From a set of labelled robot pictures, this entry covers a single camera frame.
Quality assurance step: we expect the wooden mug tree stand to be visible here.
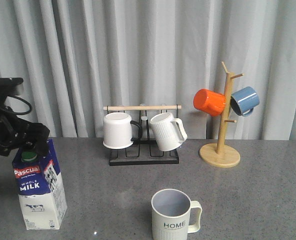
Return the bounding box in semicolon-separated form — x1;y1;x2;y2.
199;61;243;168

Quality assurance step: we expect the grey curtain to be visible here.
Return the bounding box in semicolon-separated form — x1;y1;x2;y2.
0;0;296;140

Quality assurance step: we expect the black wire mug rack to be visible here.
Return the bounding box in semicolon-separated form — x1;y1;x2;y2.
103;104;182;166

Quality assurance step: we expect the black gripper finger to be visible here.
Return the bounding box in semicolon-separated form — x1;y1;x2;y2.
22;123;50;157

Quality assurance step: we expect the orange enamel mug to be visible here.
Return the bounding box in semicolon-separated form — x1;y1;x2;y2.
193;88;226;117

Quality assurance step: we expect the Pascual whole milk carton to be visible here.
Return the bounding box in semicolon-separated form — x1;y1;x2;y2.
12;139;68;230

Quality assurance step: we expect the white mug black handle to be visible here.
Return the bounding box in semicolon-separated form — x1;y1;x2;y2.
103;112;143;150

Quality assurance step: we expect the white HOME mug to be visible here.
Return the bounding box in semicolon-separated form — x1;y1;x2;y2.
151;188;203;240

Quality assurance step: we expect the blue enamel mug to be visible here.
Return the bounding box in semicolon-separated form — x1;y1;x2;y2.
230;86;260;117

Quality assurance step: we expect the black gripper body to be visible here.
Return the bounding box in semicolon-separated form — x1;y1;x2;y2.
0;101;31;156

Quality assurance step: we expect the white ribbed mug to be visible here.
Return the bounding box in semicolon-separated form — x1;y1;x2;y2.
149;112;188;152

